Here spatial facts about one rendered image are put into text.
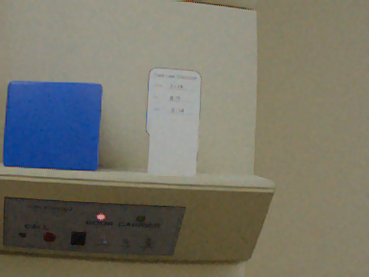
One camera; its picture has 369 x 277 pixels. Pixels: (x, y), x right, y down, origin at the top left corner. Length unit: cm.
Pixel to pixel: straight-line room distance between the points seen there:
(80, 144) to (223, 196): 16
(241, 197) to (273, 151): 57
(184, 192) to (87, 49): 21
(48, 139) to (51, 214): 8
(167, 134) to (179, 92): 10
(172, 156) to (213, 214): 8
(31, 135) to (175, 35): 23
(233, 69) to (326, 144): 52
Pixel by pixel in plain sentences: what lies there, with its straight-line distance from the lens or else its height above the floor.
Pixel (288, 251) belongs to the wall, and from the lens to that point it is 175.
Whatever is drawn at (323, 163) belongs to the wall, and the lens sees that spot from 175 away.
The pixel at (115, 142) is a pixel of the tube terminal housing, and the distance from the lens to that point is 124.
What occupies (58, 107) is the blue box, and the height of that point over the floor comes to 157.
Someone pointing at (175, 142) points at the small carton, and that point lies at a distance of 117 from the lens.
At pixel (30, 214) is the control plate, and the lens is 117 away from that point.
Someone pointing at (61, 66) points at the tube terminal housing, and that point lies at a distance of 124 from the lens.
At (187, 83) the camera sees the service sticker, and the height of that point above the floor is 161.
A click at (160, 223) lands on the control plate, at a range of 118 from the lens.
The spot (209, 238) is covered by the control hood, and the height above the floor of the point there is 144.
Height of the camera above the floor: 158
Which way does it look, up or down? 3 degrees down
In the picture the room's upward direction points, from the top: 3 degrees clockwise
